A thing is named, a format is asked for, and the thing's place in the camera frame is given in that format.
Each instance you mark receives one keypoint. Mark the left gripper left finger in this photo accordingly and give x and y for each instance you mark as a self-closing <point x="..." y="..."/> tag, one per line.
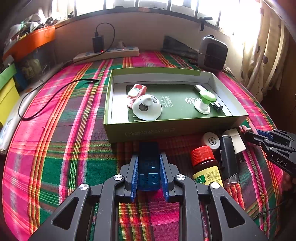
<point x="128" y="191"/>

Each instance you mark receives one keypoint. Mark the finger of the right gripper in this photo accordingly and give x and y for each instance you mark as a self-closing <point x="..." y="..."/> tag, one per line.
<point x="256" y="139"/>
<point x="277" y="136"/>

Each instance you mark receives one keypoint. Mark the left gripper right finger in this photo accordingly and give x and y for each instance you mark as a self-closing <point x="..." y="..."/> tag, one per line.
<point x="171" y="191"/>

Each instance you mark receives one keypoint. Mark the blue transparent usb stick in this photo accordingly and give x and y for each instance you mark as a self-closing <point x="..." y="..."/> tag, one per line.
<point x="148" y="167"/>

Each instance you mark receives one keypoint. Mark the pink contact lens case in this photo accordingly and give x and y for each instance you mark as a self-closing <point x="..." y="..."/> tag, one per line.
<point x="136" y="91"/>

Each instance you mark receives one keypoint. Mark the right hand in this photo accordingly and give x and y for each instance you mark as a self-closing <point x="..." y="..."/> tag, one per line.
<point x="287" y="183"/>

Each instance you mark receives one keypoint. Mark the white power adapter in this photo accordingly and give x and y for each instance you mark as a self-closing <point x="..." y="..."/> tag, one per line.
<point x="234" y="145"/>

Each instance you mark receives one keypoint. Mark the red cap amber bottle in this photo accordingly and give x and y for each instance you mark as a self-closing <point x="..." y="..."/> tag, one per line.
<point x="205" y="167"/>

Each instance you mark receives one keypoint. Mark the black rectangular device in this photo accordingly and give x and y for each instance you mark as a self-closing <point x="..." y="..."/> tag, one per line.
<point x="230" y="172"/>

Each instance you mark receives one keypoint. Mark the white round small container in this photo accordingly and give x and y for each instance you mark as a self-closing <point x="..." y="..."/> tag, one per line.
<point x="211" y="140"/>

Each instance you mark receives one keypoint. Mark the silver black lighter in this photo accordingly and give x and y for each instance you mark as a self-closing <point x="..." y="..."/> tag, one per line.
<point x="216" y="105"/>

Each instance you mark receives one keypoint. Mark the green cardboard box tray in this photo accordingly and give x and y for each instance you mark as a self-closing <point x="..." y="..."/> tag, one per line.
<point x="174" y="88"/>

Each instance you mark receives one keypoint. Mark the grey small heater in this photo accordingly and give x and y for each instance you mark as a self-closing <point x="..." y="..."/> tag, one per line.
<point x="212" y="54"/>

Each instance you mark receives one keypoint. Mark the cream patterned curtain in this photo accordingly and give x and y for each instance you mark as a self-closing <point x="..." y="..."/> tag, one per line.
<point x="266" y="40"/>

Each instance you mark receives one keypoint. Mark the white power strip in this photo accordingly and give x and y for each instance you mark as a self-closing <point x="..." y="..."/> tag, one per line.
<point x="109" y="54"/>

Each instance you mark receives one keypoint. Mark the black folded object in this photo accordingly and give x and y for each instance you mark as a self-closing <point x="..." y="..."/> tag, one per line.
<point x="173" y="46"/>

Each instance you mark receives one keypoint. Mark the yellow green storage box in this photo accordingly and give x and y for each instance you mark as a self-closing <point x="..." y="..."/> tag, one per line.
<point x="9" y="94"/>

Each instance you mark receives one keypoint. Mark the orange tray shelf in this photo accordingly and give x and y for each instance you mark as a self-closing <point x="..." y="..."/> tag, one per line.
<point x="31" y="42"/>

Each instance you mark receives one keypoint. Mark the black charger with cable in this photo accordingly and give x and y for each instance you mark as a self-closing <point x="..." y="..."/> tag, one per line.
<point x="98" y="40"/>

